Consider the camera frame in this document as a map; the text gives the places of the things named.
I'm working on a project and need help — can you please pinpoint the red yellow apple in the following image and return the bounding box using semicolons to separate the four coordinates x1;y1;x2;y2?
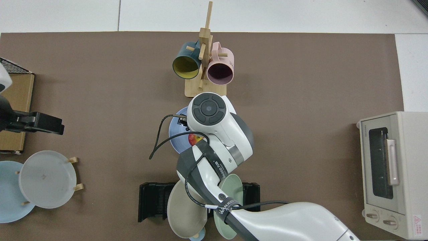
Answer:
188;133;205;146

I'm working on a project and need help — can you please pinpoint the grey plate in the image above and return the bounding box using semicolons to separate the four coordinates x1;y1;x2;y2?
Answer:
18;150;77;209

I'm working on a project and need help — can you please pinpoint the wooden plate rack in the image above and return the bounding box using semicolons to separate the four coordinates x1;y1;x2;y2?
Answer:
15;157;84;205

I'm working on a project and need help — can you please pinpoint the pale green plate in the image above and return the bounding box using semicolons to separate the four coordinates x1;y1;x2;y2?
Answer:
213;174;244;240

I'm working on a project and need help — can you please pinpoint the light blue plate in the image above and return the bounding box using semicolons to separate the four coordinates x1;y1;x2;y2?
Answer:
0;161;35;224

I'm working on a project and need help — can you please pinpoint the black dish rack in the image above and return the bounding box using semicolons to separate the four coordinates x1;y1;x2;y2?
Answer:
138;182;261;223

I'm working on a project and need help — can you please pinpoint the beige plate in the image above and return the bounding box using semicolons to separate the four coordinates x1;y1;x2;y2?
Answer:
167;181;208;239

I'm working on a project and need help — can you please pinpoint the wooden cup stand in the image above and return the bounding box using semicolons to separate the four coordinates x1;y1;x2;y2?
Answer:
184;1;227;99

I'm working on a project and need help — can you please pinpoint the dark teal cup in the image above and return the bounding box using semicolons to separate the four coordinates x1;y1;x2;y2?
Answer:
172;40;202;80

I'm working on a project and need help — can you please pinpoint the pink cup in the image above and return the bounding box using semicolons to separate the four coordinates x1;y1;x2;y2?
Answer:
206;42;234;85

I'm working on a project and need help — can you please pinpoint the small blue round thing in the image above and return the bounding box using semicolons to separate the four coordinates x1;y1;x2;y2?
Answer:
189;227;206;241

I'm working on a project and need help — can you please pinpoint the brown table cloth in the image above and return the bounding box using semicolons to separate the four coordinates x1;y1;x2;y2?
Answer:
0;32;405;241

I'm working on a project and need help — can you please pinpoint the pale toaster oven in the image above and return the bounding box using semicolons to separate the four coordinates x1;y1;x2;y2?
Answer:
356;111;428;240

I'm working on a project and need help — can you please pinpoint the dark grey panel corner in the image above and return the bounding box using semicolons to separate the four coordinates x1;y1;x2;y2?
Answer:
413;0;428;17

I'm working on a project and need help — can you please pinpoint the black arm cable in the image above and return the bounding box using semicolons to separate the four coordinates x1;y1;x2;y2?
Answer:
149;114;289;211

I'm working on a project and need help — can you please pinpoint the wire basket with wooden floor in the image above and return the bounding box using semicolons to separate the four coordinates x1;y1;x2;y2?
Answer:
0;57;35;154

